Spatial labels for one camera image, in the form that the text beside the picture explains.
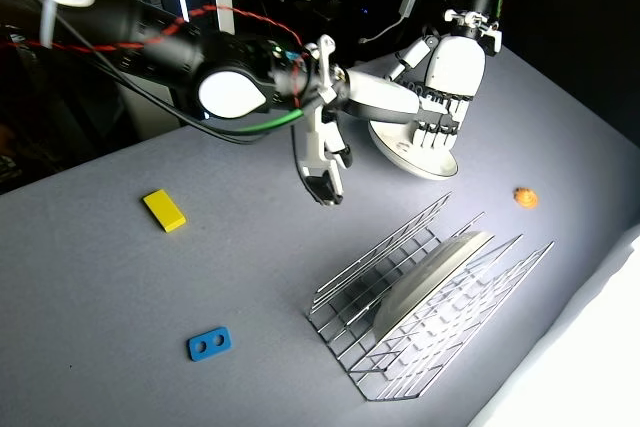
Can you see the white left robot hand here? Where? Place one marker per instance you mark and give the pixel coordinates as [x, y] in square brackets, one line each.
[457, 64]

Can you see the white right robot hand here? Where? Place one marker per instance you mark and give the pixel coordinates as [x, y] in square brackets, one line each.
[380, 99]

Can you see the smudged white plate black rim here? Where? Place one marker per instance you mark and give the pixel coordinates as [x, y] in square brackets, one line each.
[430, 282]

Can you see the orange swirl cookie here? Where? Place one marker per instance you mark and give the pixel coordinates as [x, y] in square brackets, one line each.
[526, 198]

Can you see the yellow rectangular block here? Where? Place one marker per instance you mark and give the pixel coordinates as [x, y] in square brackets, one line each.
[164, 210]

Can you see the blue block with two holes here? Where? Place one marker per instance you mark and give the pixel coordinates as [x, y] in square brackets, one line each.
[210, 349]

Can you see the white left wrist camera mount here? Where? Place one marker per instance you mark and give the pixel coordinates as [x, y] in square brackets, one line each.
[492, 39]

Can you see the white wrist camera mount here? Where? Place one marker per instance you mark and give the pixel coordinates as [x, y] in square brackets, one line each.
[492, 39]
[325, 67]

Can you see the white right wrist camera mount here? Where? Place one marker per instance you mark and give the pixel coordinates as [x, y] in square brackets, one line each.
[325, 67]

